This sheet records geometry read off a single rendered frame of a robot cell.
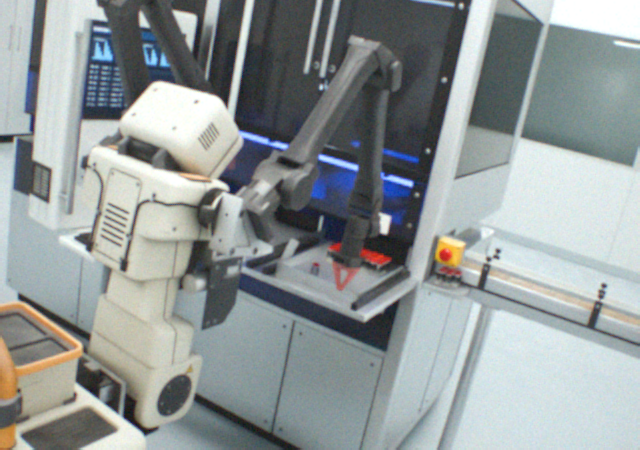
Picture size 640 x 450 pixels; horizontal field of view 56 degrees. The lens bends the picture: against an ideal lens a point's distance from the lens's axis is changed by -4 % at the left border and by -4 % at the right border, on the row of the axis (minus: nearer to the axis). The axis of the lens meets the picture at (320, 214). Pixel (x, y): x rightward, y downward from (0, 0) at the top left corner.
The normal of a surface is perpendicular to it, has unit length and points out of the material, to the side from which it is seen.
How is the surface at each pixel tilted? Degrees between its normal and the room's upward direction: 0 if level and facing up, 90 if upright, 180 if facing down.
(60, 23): 90
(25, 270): 90
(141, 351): 82
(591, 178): 90
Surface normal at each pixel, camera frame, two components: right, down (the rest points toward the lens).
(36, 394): 0.80, 0.34
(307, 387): -0.48, 0.14
